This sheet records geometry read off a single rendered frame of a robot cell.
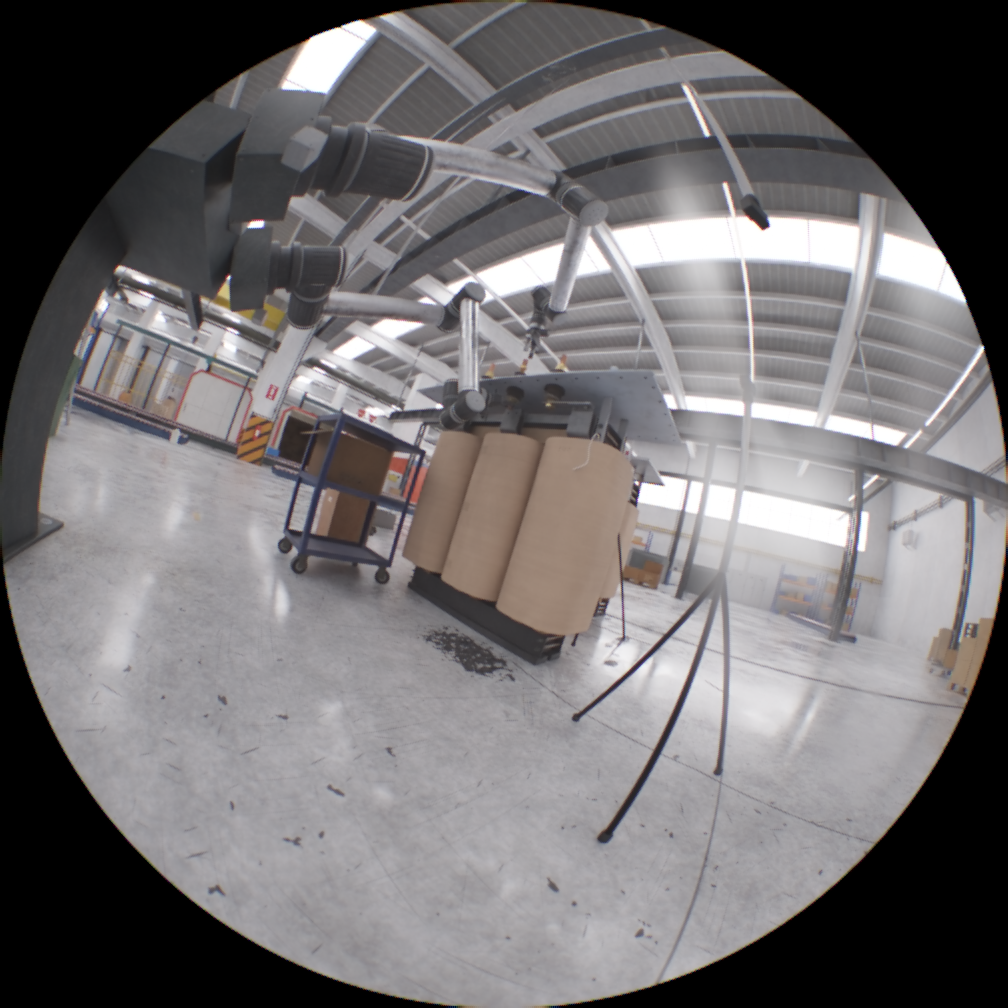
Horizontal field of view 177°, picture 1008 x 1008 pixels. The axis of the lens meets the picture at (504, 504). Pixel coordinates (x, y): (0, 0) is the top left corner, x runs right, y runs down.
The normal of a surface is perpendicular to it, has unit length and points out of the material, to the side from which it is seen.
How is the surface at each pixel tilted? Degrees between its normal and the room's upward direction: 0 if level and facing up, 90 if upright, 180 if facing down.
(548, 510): 90
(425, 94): 175
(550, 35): 175
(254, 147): 90
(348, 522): 90
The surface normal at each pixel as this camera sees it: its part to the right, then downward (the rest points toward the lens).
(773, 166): -0.29, 0.95
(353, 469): 0.76, 0.19
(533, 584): -0.61, -0.24
